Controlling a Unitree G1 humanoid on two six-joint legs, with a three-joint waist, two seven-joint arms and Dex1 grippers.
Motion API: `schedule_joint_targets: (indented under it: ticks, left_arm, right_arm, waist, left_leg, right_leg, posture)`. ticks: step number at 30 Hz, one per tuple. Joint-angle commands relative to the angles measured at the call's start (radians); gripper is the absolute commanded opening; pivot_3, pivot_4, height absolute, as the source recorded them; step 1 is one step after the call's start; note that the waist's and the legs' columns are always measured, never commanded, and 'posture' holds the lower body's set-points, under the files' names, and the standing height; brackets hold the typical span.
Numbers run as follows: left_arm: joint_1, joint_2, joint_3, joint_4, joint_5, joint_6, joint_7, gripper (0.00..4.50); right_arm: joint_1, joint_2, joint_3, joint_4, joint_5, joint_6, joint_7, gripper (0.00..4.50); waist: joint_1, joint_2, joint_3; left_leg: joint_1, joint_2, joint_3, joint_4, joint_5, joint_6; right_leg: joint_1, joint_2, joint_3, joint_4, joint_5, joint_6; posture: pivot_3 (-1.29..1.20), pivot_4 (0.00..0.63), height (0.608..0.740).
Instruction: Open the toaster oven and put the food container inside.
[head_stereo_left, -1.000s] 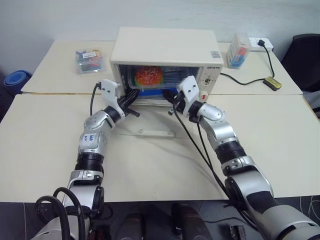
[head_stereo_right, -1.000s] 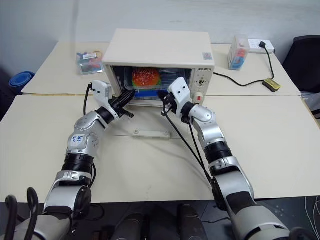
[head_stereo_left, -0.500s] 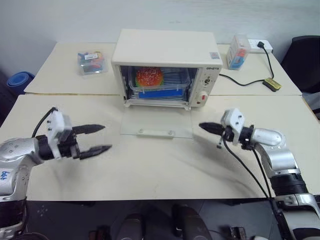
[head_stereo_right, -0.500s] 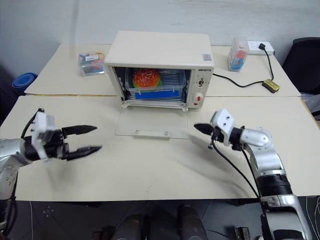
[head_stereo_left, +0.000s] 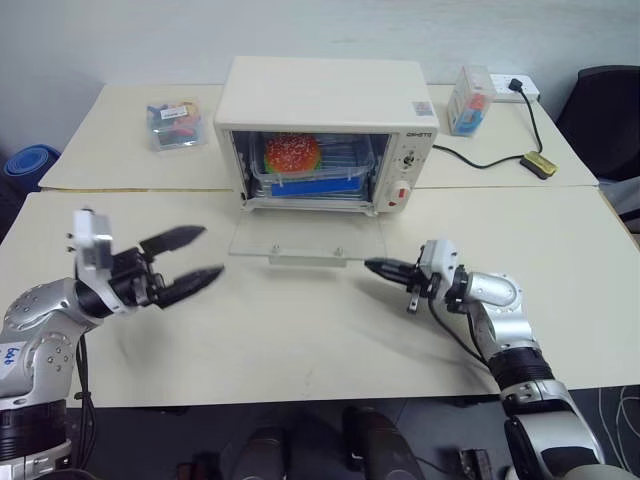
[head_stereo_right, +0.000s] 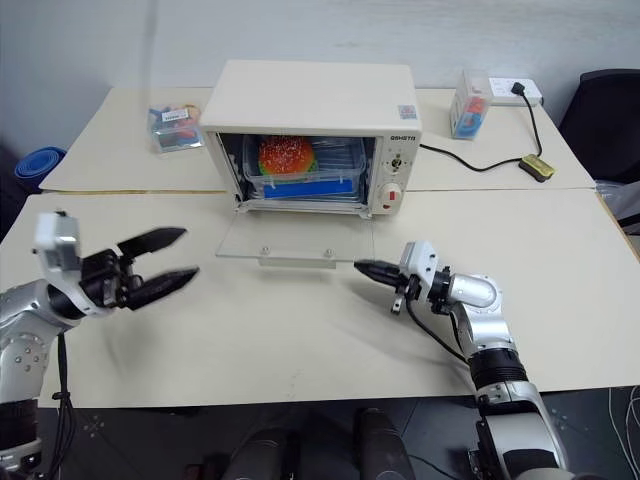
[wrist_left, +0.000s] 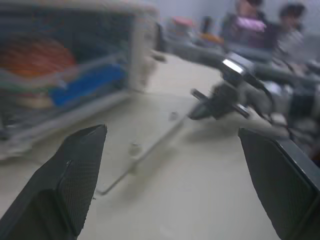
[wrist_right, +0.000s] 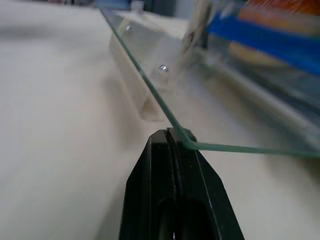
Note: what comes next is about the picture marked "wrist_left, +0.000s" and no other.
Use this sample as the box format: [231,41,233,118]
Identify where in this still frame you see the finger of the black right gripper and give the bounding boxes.
[187,99,214,121]

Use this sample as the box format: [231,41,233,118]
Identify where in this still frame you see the oven glass door with handle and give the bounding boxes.
[0,93,198,196]

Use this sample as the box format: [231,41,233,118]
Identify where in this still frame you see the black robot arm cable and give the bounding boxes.
[243,71,275,118]

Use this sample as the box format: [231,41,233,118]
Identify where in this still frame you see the person in striped grey top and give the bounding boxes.
[271,2,310,66]

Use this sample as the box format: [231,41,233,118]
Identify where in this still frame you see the beige toaster oven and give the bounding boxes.
[0,0,162,161]

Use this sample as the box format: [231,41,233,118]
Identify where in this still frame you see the dark bottle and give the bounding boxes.
[201,15,213,34]

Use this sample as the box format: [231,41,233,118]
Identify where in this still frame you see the red lidded jar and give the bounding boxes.
[168,15,200,35]

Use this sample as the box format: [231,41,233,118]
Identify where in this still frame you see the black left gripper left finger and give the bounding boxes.
[0,124,108,240]

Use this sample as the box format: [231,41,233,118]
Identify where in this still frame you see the person in purple top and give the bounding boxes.
[221,0,275,52]

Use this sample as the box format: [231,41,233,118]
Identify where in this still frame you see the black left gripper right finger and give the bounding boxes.
[237,127,320,240]

